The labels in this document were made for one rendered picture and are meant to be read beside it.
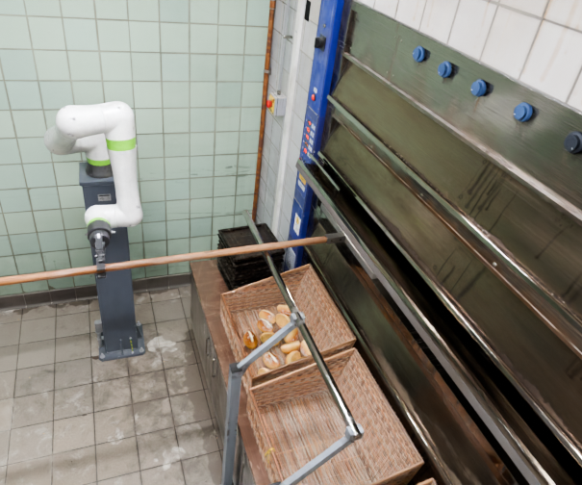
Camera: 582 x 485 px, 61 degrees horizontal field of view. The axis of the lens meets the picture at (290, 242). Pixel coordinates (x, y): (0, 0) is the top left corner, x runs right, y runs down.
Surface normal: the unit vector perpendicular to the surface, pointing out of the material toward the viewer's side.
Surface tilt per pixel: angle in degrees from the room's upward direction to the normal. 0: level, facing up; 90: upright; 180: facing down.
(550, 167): 90
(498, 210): 70
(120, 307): 90
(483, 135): 90
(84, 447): 0
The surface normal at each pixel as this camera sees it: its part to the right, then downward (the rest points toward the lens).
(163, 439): 0.11, -0.81
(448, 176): -0.84, -0.18
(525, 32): -0.93, 0.11
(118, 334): 0.31, 0.58
